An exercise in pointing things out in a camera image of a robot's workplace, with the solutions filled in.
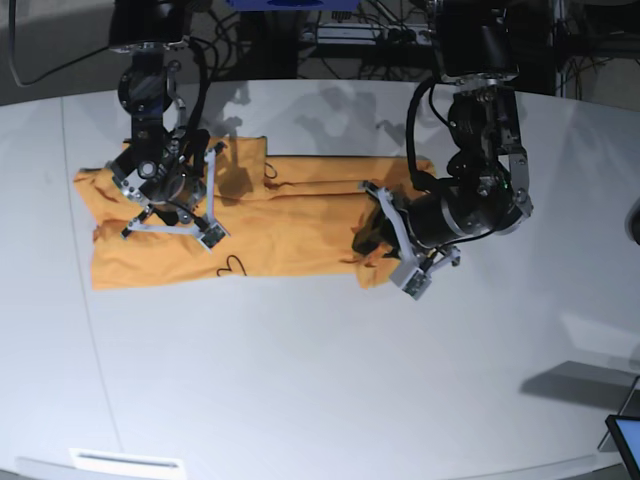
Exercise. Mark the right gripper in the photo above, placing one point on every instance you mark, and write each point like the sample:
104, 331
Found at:
173, 181

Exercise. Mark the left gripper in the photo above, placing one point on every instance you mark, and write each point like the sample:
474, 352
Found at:
463, 210

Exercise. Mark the yellow T-shirt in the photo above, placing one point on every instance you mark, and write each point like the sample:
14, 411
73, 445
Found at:
286, 216

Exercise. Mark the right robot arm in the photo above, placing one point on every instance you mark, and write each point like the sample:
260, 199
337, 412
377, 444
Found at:
147, 91

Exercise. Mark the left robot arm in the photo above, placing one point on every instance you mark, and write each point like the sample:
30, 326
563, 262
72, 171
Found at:
472, 53

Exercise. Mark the white power strip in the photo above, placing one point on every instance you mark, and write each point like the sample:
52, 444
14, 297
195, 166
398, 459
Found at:
372, 34

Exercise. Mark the white paper label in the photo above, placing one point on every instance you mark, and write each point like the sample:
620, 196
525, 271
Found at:
128, 465

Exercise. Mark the computer monitor with stand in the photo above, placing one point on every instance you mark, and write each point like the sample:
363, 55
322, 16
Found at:
562, 409

